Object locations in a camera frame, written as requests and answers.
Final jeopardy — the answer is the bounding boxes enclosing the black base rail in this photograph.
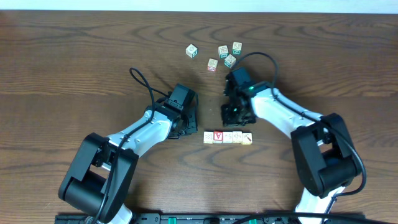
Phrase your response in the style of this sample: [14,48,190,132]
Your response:
[54,212,368,224]

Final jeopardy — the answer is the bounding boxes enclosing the wooden block teal letter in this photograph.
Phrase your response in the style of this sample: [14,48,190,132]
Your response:
[218,45,229,58]

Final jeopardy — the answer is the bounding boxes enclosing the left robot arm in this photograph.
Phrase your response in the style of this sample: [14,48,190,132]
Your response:
[58,84,198,223]

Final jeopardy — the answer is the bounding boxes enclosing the yellow-sided wooden block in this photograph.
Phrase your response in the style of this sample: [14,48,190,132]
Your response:
[233,131,243,144]

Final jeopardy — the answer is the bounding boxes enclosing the right black cable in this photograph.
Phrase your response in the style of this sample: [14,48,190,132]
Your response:
[231,52,398,224]

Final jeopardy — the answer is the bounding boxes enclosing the wooden block teal side far-left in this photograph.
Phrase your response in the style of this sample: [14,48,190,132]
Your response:
[185,44,198,58]

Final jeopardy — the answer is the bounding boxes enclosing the plain white wooden block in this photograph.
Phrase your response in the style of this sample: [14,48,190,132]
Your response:
[223,131,233,143]

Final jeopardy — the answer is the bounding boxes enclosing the yellow-edged wooden block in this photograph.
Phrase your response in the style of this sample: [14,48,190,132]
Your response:
[203,131,213,144]

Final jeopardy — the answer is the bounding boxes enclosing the wooden block green number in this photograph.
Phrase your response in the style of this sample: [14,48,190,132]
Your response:
[232,42,242,55]

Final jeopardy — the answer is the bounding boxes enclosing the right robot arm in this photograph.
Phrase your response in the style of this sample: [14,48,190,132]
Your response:
[221,68,364,214]

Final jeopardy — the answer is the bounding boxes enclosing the red letter A block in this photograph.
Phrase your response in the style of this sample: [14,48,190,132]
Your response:
[213,131,223,143]

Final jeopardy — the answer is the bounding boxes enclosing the wooden block brown drawing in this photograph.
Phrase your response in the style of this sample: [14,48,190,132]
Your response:
[241,133,252,145]

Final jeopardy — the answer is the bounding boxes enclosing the wooden block red number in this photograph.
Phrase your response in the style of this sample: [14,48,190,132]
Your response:
[207,58,218,72]

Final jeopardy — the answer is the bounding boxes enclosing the wooden block teal front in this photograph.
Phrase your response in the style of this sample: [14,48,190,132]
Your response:
[224,54,236,68]

